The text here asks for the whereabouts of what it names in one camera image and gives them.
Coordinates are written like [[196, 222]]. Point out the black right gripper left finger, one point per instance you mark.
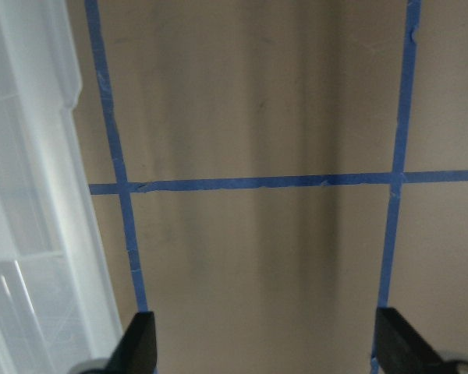
[[137, 352]]

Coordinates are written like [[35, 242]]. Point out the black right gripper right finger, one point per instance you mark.
[[399, 348]]

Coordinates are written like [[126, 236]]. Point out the clear plastic box lid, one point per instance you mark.
[[57, 308]]

